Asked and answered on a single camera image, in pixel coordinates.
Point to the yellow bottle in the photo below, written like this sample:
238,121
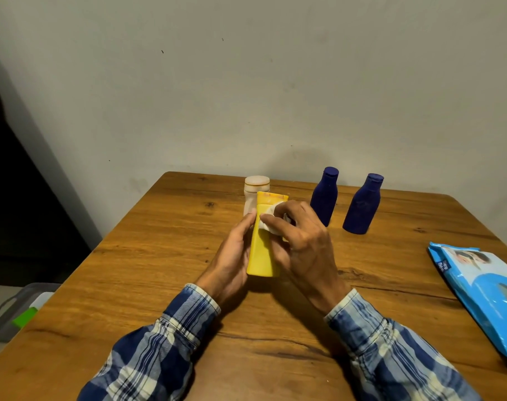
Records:
259,254

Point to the person's left forearm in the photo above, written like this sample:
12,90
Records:
153,354

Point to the white bottle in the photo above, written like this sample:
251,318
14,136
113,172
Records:
253,189

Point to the wooden table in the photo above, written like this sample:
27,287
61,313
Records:
111,288

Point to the person's right forearm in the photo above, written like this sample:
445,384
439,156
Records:
399,359

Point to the person's left hand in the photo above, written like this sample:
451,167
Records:
228,263

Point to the blue wet wipes pack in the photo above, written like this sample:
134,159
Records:
483,292

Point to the person's right hand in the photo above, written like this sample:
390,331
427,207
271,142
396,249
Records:
307,254

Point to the dark blue bottle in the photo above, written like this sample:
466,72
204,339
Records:
362,208
324,196

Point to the white wet wipe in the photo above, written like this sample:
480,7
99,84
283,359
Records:
268,221

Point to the grey plastic box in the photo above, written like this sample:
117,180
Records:
15,309

